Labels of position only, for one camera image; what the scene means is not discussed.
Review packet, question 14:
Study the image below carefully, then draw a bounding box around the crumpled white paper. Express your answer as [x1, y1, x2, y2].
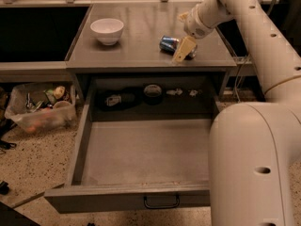
[166, 89, 182, 96]
[189, 89, 202, 97]

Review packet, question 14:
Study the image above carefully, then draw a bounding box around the black cloth with label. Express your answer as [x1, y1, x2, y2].
[95, 88, 143, 111]

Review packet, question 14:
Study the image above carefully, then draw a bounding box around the grey cabinet counter unit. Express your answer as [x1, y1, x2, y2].
[67, 1, 236, 100]

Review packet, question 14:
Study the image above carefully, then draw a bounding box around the crumpled white paper right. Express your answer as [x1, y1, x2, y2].
[189, 89, 202, 97]

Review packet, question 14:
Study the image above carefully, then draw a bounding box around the crumpled white paper left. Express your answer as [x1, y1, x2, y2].
[166, 89, 182, 96]

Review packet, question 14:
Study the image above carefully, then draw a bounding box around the white ceramic bowl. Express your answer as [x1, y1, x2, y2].
[90, 18, 124, 45]

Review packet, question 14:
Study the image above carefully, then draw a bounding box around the black tape roll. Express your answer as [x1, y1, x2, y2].
[143, 84, 163, 105]

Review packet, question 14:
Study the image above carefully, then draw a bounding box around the black drawer handle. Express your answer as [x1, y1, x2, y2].
[143, 195, 181, 210]

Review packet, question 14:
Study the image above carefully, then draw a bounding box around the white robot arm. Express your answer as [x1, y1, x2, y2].
[181, 0, 301, 226]

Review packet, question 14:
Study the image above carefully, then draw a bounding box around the blue silver redbull can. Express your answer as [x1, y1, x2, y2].
[159, 36, 197, 59]

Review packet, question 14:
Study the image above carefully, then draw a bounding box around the grey open top drawer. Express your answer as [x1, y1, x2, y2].
[44, 75, 220, 214]

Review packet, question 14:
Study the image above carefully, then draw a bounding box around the clear plastic storage bin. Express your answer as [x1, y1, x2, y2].
[5, 82, 76, 133]

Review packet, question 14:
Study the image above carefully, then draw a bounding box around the white hanging cable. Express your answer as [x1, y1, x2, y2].
[232, 55, 252, 103]

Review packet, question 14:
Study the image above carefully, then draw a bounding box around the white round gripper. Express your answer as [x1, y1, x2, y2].
[172, 9, 210, 63]

